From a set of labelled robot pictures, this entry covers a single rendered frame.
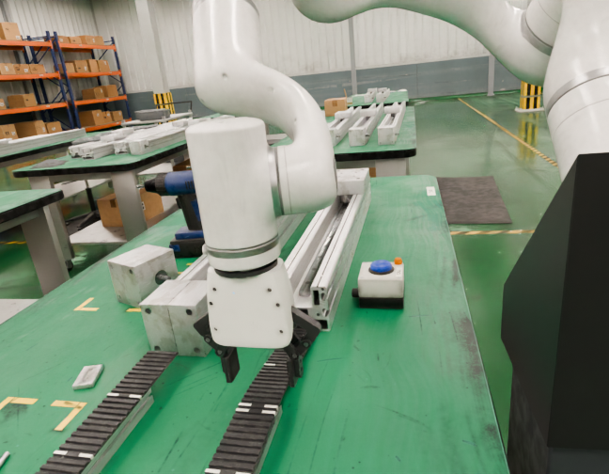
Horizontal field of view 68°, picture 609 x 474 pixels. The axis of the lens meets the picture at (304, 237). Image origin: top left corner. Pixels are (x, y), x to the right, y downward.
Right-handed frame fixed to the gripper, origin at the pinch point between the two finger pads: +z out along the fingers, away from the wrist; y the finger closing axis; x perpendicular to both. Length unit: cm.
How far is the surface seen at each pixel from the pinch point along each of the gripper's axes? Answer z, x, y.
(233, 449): 2.6, -10.5, -0.4
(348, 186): -5, 77, 1
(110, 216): 54, 246, -212
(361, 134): 0, 214, -10
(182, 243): 2, 51, -38
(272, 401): 2.5, -2.5, 1.7
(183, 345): 4.1, 10.5, -17.5
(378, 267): -1.1, 29.8, 12.6
